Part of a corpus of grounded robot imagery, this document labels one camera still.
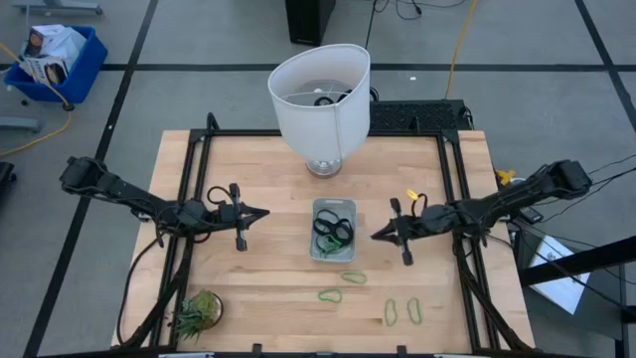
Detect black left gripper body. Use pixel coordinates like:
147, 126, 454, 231
211, 183, 248, 253

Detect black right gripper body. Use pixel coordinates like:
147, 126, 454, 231
390, 198, 433, 267

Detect clear plastic bin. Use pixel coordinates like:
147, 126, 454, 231
308, 197, 358, 264

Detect small potted green succulent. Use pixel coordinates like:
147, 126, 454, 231
172, 289, 225, 342

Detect black perforated panel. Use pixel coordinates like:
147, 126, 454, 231
368, 98, 474, 133

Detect white shade table lamp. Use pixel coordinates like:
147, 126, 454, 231
266, 43, 372, 179

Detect black power brick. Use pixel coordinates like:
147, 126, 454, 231
519, 206, 545, 224

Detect white paper box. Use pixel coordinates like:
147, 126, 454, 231
529, 234, 592, 316

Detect black metal beam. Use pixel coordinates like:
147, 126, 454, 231
519, 236, 636, 287

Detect black cabinet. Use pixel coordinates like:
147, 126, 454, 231
284, 0, 337, 47

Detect blue plastic tote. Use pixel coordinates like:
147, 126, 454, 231
4, 25, 109, 111

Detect short grey stand foot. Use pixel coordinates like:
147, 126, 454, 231
0, 116, 41, 133

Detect small white printed box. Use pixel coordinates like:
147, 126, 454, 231
22, 56, 71, 86

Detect large white printed box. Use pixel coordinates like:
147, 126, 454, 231
22, 24, 87, 64

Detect long grey stand foot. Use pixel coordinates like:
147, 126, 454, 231
12, 0, 103, 16

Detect black metal table frame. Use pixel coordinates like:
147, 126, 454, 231
116, 112, 534, 355

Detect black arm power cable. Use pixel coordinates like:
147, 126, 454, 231
115, 231, 168, 347

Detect long yellow floor cable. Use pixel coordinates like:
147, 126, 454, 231
444, 0, 479, 99

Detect yellow cable by tote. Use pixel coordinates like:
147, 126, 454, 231
0, 42, 75, 158

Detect thin black cables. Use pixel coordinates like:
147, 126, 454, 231
541, 153, 636, 223

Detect black floor cables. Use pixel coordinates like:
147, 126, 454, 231
365, 0, 468, 51

